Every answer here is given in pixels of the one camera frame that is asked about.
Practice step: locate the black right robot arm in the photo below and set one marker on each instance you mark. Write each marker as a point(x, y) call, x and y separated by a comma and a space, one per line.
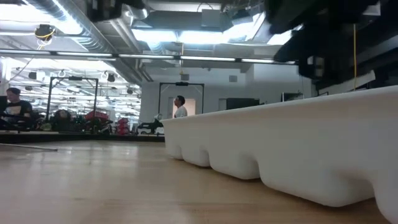
point(311, 12)

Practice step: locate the black monitor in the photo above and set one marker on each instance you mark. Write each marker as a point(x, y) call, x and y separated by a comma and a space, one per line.
point(242, 103)

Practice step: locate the white cutlery tray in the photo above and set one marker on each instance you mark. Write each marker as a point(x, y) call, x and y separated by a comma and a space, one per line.
point(311, 149)

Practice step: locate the person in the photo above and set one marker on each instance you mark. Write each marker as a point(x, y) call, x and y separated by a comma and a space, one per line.
point(62, 118)
point(181, 110)
point(17, 109)

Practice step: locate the long LED light bar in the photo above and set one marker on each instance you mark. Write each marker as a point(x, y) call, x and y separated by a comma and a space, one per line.
point(146, 56)

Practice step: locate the black rig frame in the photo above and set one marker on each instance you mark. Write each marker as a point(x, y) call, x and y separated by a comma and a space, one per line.
point(49, 99)
point(182, 83)

